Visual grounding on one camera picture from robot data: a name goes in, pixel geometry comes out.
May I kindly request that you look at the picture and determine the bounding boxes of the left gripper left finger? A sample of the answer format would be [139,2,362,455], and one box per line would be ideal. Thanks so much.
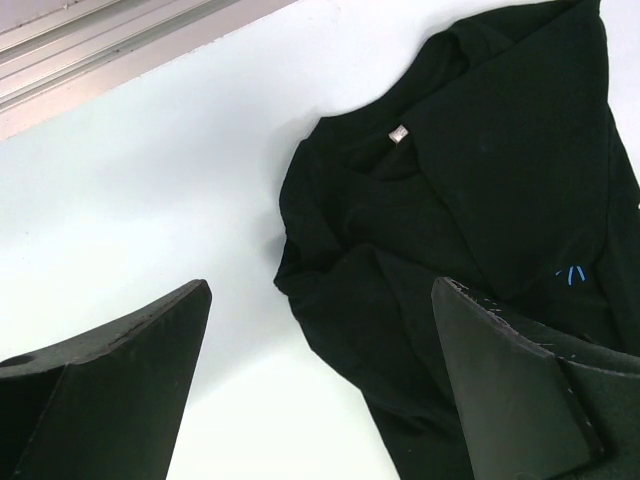
[1,280,210,480]

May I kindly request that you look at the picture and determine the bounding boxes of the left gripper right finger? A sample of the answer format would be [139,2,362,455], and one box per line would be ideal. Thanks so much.
[432,277,639,480]

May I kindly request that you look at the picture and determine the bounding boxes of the black t shirt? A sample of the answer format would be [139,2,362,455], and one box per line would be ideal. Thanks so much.
[274,1,639,479]

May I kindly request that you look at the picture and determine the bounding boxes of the left aluminium frame post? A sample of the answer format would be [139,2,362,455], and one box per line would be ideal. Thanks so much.
[1,1,287,139]

